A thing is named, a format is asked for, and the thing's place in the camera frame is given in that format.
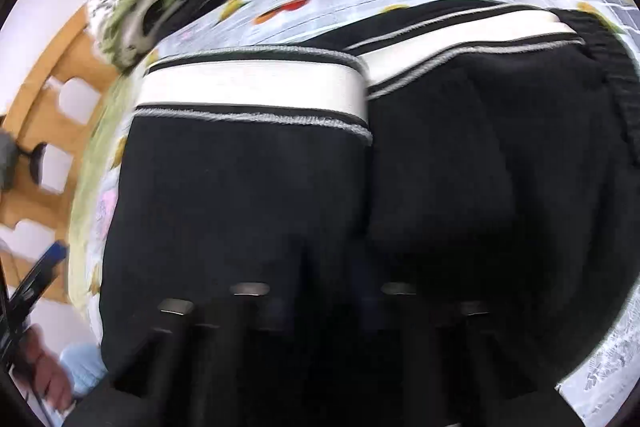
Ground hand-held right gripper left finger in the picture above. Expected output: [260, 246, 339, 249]
[107, 282, 306, 427]

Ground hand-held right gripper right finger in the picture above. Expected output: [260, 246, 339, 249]
[350, 282, 563, 427]

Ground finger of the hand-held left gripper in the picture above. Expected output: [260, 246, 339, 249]
[0, 241, 68, 360]

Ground black pants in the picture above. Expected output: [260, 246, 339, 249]
[97, 0, 640, 427]

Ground person's left hand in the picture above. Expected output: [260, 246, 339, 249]
[12, 324, 76, 413]

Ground person's blue jeans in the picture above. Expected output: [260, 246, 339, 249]
[60, 342, 108, 400]

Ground wooden bed frame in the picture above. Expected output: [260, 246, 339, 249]
[0, 2, 126, 308]

